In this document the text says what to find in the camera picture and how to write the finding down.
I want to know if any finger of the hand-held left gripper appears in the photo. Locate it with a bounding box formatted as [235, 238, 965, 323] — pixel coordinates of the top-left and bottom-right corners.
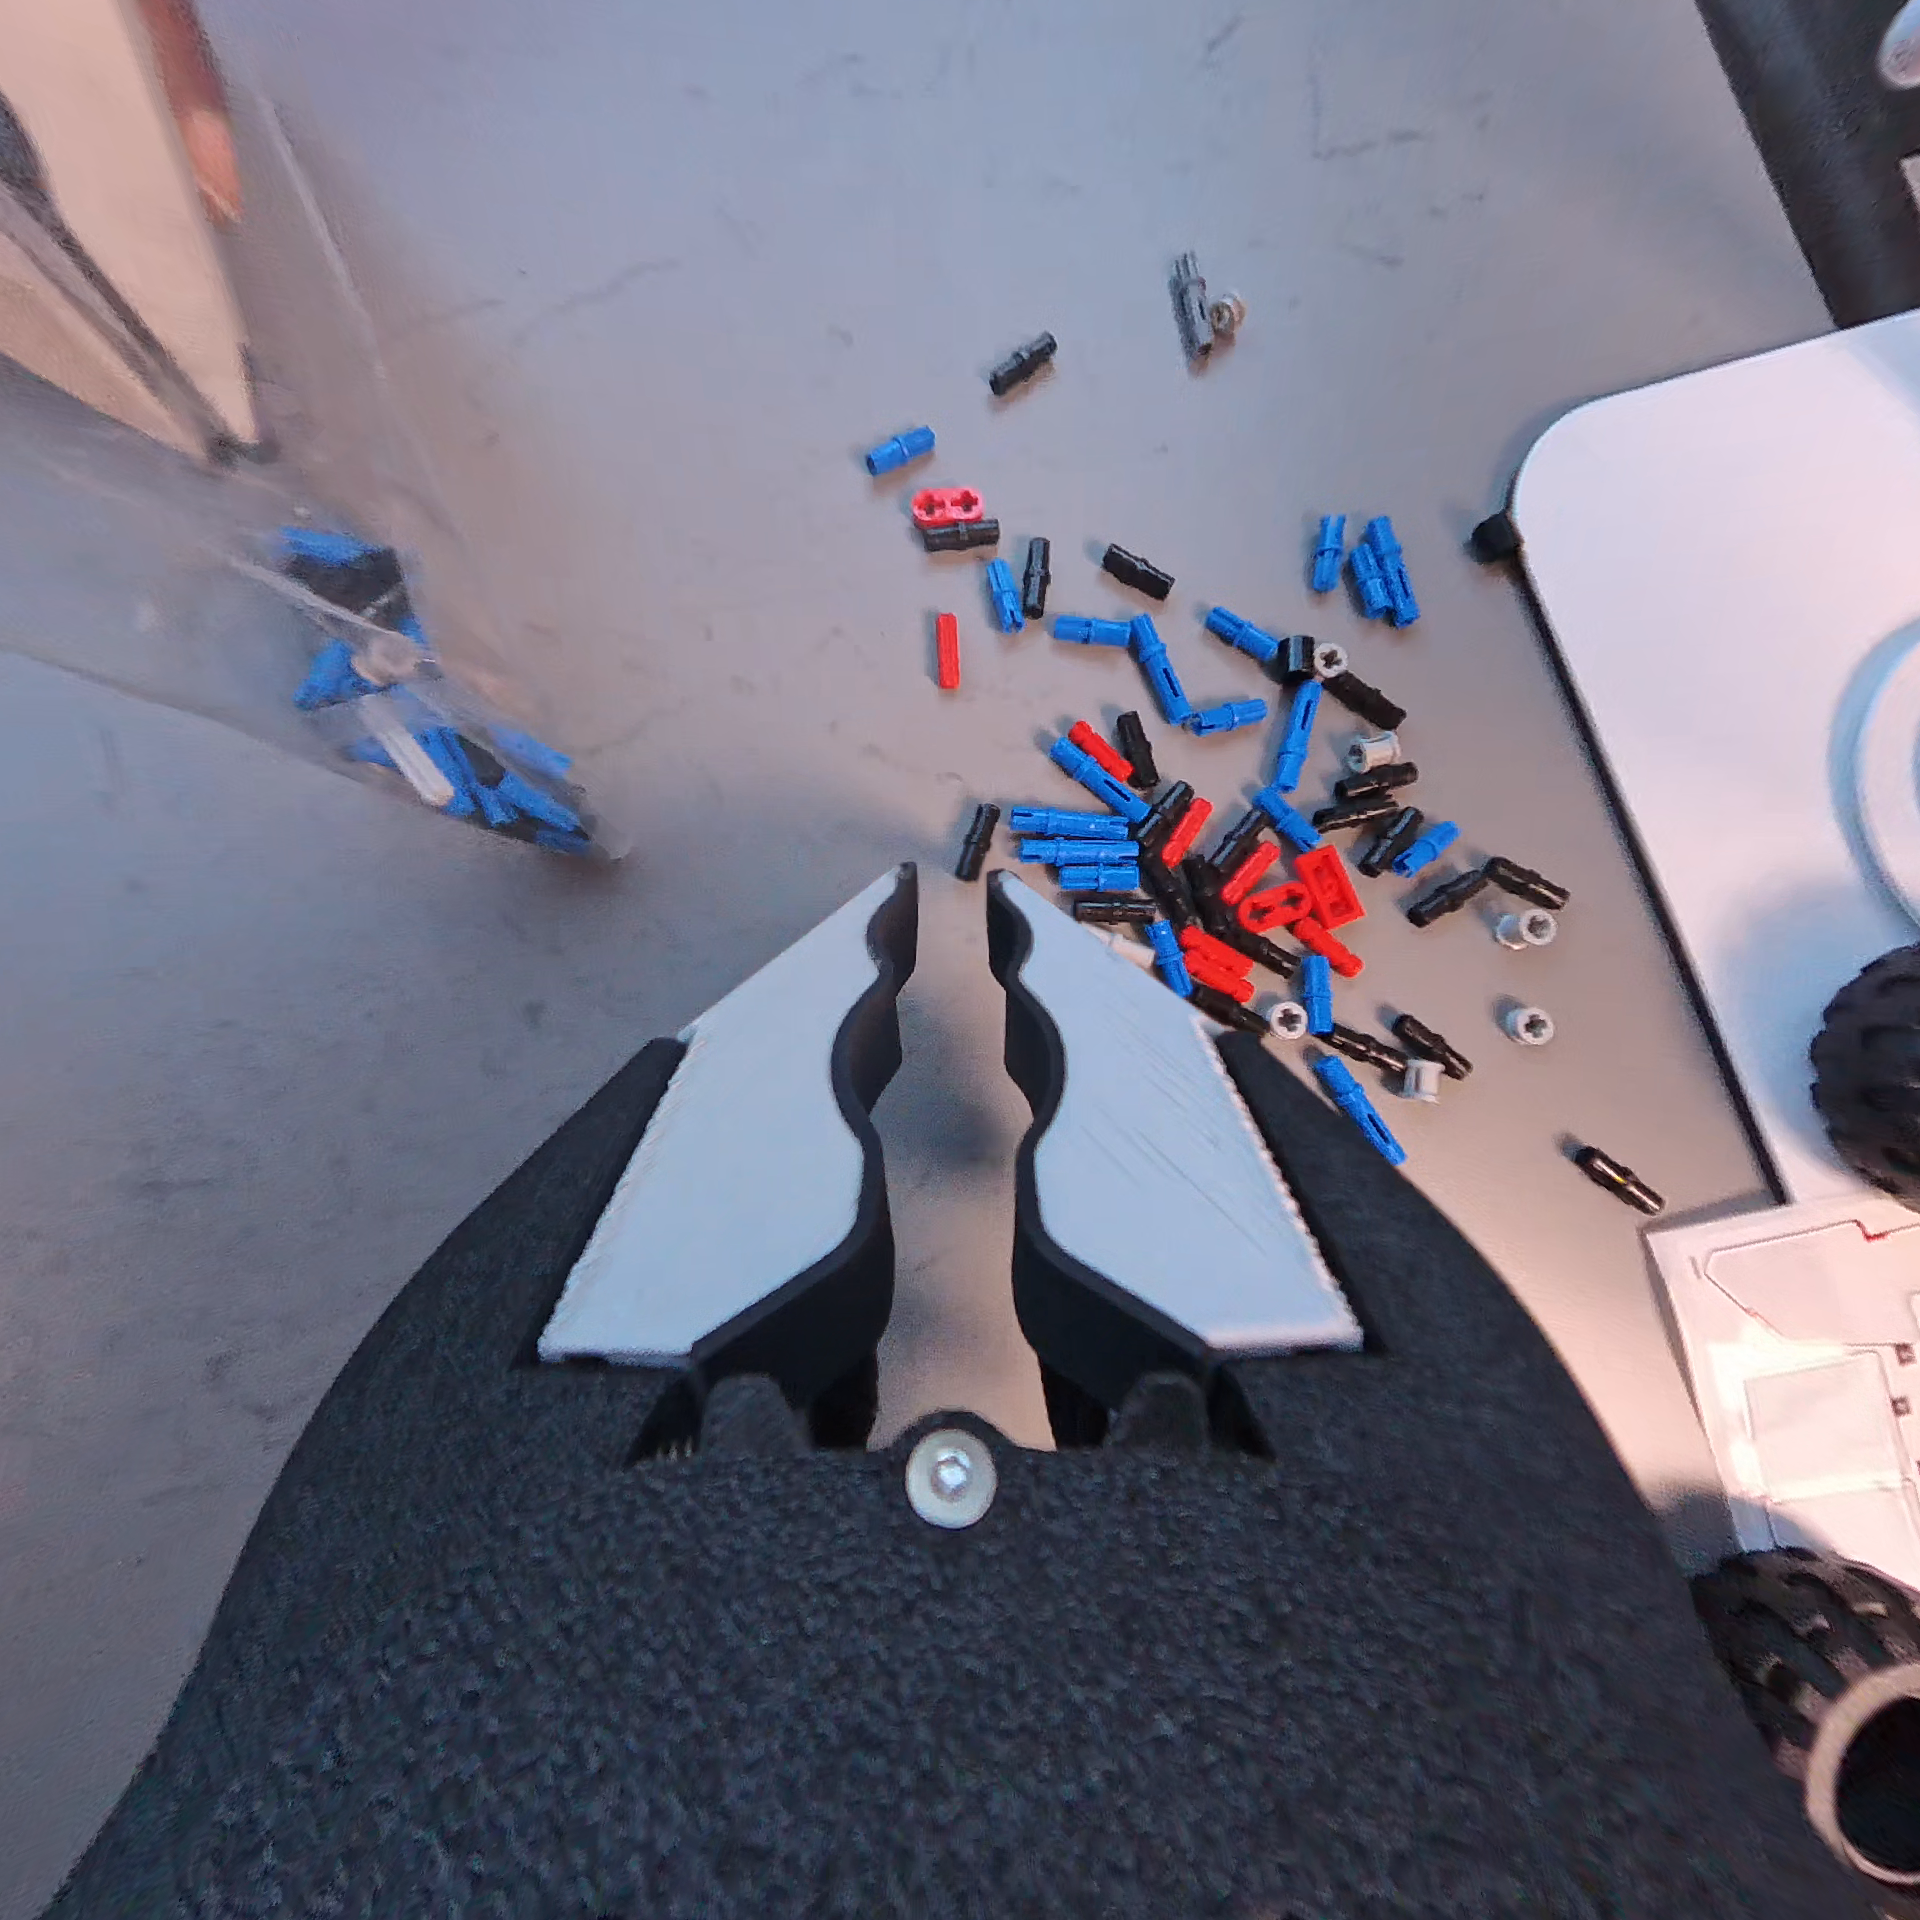
[0, 0, 264, 462]

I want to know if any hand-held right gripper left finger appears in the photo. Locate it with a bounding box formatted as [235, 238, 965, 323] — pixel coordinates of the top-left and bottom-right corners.
[543, 863, 922, 1370]

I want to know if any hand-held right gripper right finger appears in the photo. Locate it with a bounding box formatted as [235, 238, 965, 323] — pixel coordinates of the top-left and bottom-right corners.
[986, 871, 1369, 1359]

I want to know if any large pile of toy pins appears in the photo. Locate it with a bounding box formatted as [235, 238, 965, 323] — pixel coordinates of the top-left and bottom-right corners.
[916, 511, 1577, 1172]

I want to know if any clear plastic bag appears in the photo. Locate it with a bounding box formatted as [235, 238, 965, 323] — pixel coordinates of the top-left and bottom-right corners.
[0, 91, 639, 877]

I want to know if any small cluster of toy pins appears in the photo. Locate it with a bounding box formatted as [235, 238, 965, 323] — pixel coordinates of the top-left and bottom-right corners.
[276, 525, 592, 858]

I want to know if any black toy tyre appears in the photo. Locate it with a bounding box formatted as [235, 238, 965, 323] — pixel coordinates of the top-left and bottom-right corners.
[1690, 1546, 1920, 1885]
[1811, 944, 1920, 1208]

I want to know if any grey desk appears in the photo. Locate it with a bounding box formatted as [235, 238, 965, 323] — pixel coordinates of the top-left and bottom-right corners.
[0, 0, 1920, 1920]

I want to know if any white desk lamp stand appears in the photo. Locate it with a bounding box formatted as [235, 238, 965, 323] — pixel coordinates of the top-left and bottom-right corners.
[1512, 311, 1920, 1203]

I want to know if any black desk mat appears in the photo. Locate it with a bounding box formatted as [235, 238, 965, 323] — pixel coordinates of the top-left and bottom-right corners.
[1690, 0, 1920, 326]

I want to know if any white sticker sheet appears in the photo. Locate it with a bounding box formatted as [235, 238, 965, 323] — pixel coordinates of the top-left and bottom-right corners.
[1641, 1190, 1920, 1583]

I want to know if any grey toy connector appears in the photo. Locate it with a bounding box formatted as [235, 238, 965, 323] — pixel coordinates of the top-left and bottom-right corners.
[1169, 250, 1244, 362]

